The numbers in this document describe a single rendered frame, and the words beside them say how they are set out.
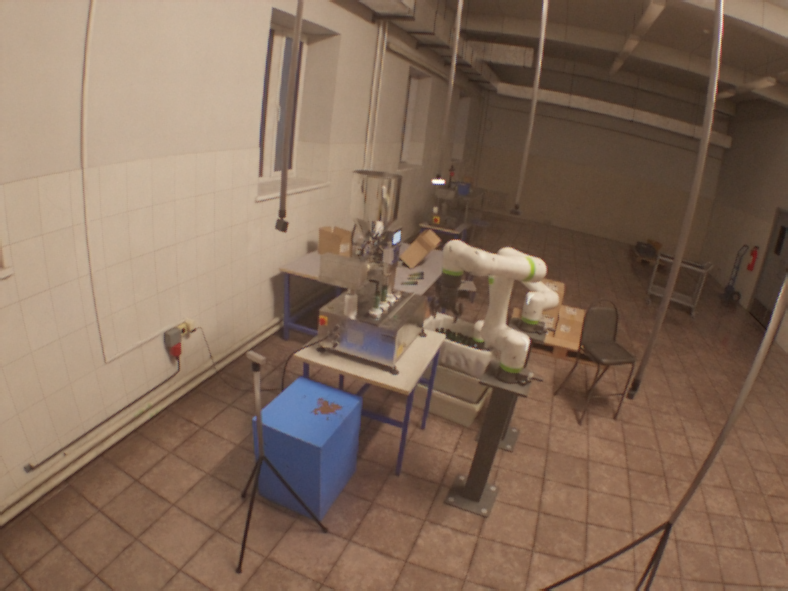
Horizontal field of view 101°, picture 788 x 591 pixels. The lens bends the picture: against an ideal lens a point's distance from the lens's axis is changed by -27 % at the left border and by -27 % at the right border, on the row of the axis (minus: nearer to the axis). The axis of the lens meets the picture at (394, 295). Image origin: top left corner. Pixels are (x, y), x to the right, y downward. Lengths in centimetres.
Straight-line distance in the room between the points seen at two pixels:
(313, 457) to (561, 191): 1105
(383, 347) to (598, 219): 1061
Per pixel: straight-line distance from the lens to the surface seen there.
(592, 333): 394
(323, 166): 484
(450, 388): 336
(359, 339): 253
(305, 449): 230
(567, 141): 1247
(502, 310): 230
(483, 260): 177
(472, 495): 288
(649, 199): 1278
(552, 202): 1254
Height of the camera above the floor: 210
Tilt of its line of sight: 22 degrees down
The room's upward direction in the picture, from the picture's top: 7 degrees clockwise
